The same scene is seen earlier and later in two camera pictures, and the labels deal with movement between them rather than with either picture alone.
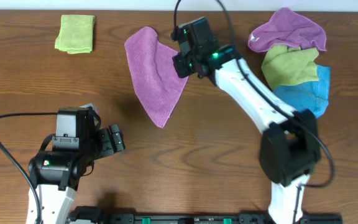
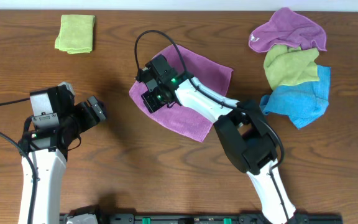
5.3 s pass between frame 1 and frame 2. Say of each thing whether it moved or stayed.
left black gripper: moved
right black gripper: moved
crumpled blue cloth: stayed
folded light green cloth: stayed
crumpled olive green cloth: stayed
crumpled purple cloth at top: stayed
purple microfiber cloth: moved
